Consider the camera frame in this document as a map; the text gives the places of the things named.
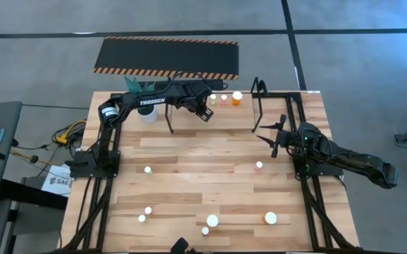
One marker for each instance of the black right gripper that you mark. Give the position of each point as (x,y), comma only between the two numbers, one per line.
(289,141)

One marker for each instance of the black hazard-striped floor mat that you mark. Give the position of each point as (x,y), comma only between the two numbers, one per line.
(168,56)

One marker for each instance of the black aluminium rig frame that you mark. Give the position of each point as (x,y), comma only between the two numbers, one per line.
(295,96)

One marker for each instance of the white printed paper sheet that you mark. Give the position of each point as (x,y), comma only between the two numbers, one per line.
(56,180)

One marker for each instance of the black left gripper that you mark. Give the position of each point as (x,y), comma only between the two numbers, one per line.
(192,98)

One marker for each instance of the small green pill bottle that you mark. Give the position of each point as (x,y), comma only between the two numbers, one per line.
(141,218)
(213,96)

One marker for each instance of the clear pill bottle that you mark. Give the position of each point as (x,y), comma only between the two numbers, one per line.
(147,169)

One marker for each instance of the green plant in white pot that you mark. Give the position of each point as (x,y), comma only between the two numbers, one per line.
(148,116)

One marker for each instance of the large orange bottle with capsules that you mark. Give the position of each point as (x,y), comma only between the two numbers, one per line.
(212,220)

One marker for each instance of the wooden shelf with black frame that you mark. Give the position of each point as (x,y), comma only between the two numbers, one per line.
(224,120)

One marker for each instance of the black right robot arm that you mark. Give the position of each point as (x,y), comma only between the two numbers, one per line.
(358,160)

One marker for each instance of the black metal bar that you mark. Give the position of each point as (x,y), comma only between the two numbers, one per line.
(30,194)

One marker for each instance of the large orange pill bottle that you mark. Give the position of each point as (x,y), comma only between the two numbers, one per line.
(270,218)
(237,95)

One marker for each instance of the small orange pill bottle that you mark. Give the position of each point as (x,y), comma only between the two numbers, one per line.
(205,231)

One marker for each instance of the small pink pill bottle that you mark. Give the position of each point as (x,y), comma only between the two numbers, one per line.
(224,97)
(259,164)
(148,210)

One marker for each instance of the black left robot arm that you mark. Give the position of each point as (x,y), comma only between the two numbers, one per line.
(152,101)

